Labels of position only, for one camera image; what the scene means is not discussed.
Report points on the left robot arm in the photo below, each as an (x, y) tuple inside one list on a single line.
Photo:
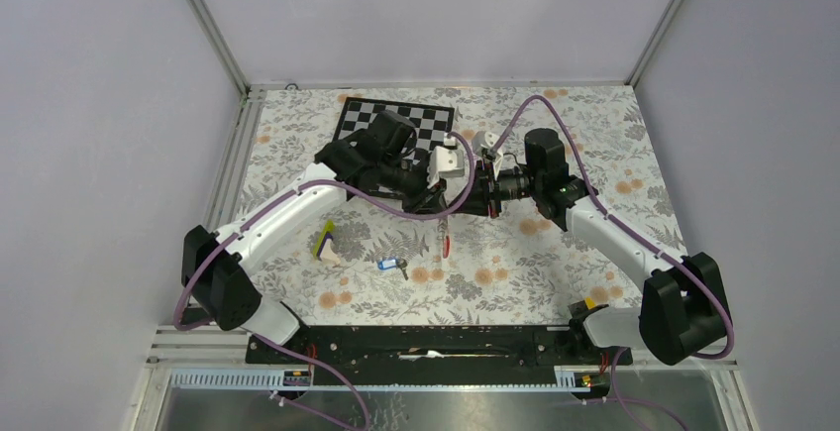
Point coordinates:
[(369, 164)]

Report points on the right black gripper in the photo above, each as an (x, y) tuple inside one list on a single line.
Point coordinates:
[(481, 195)]

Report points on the grey perforated cable tray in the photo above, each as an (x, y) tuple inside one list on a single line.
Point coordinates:
[(406, 376)]

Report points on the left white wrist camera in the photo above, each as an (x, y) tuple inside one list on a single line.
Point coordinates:
[(446, 162)]

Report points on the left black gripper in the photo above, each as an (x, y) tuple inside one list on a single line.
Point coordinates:
[(424, 199)]

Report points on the blue tag key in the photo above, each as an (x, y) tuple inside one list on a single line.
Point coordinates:
[(394, 263)]

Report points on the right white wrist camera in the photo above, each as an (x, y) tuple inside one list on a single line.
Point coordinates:
[(484, 145)]

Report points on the black grey chessboard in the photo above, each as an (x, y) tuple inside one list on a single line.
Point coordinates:
[(432, 123)]

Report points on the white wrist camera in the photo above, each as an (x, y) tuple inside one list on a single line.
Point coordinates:
[(446, 162), (484, 145)]

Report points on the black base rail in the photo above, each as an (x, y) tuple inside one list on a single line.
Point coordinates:
[(352, 348)]

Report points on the toy brick stack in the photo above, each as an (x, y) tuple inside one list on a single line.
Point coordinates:
[(323, 250)]

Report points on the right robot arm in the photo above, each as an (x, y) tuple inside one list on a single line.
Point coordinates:
[(683, 309)]

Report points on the red tag keyring bundle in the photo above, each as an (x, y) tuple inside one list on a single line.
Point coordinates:
[(444, 232)]

